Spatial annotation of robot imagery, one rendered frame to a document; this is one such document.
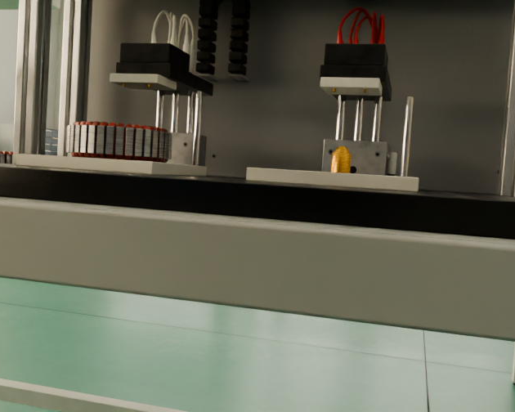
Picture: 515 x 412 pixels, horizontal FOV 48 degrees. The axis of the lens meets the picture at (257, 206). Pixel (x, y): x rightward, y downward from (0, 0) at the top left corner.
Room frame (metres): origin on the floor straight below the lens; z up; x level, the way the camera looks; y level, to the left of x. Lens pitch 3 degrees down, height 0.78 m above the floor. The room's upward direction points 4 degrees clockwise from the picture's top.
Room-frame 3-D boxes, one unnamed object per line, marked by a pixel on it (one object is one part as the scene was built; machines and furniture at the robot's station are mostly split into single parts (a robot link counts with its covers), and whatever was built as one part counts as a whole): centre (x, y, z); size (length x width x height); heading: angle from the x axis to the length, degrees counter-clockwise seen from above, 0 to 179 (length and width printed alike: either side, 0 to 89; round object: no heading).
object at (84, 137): (0.64, 0.15, 0.80); 0.11 x 0.11 x 0.04
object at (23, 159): (0.64, 0.15, 0.78); 0.15 x 0.15 x 0.01; 75
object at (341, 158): (0.58, -0.08, 0.80); 0.02 x 0.02 x 0.03
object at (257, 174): (0.58, -0.08, 0.78); 0.15 x 0.15 x 0.01; 75
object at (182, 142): (0.78, 0.12, 0.80); 0.07 x 0.05 x 0.06; 75
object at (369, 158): (0.72, -0.12, 0.80); 0.07 x 0.05 x 0.06; 75
